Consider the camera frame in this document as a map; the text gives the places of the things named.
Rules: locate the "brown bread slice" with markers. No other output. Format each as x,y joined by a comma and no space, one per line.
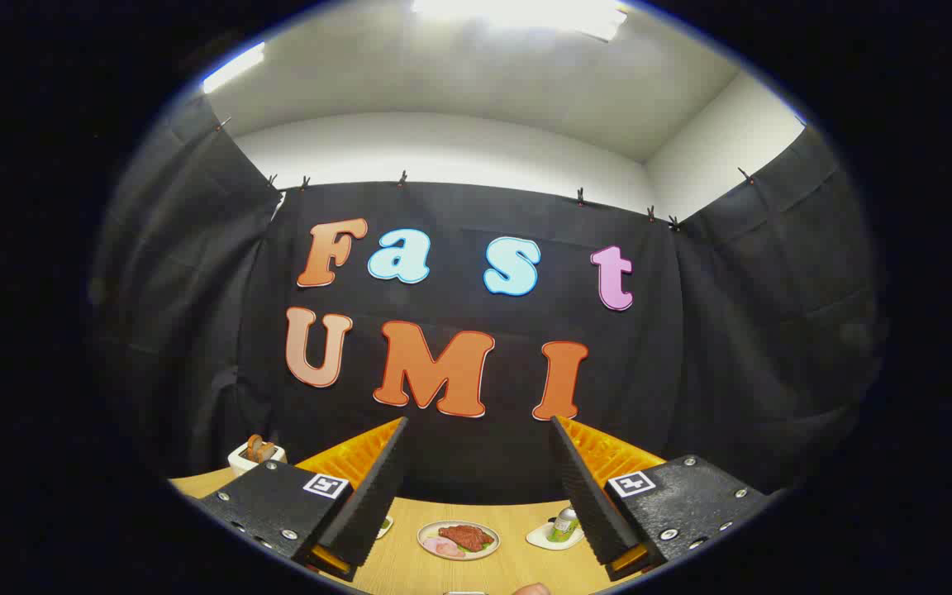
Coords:
267,452
254,447

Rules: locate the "row of black cloth clips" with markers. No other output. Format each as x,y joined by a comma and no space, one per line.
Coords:
402,178

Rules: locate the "white divided dish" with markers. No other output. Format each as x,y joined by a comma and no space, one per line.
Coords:
385,525

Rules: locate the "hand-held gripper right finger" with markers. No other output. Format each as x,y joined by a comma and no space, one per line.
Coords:
587,504

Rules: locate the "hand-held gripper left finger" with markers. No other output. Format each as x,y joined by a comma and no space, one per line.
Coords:
368,512

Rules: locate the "green label metal bottle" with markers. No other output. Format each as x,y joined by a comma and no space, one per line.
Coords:
563,529

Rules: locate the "white square coaster dish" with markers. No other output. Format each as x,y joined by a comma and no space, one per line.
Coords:
540,538

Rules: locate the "red pink ham slice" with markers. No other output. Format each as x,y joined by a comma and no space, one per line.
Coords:
451,551

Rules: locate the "brown steak piece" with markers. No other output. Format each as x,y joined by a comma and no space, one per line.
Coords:
466,537

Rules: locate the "narrow ceiling light strip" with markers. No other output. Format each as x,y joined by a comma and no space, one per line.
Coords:
232,69

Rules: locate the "white toaster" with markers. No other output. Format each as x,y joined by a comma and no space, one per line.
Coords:
245,460

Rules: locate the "pale pink ham slice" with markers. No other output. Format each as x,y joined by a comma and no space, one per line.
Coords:
435,544

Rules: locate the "round beige food plate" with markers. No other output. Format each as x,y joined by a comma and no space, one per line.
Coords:
426,533

